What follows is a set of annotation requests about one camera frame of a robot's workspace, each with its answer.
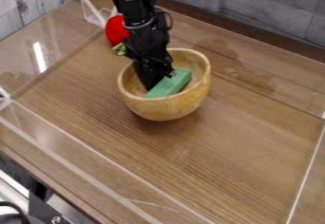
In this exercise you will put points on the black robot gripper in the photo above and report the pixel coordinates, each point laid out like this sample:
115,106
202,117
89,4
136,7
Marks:
148,26

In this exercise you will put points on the clear acrylic tray enclosure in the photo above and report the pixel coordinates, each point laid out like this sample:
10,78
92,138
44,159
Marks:
240,162

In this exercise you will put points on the black metal bracket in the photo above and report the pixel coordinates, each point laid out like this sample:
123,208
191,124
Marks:
41,213

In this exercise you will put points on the clear acrylic triangular bracket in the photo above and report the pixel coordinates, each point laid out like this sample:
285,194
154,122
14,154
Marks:
96,16

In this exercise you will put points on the green rectangular block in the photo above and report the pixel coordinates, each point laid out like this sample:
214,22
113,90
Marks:
172,85

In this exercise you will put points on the red felt strawberry toy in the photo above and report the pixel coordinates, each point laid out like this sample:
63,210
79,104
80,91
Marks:
116,33

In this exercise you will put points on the brown wooden bowl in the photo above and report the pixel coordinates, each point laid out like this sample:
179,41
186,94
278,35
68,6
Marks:
175,106

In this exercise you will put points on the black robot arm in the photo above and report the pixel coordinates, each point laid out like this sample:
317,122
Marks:
133,4

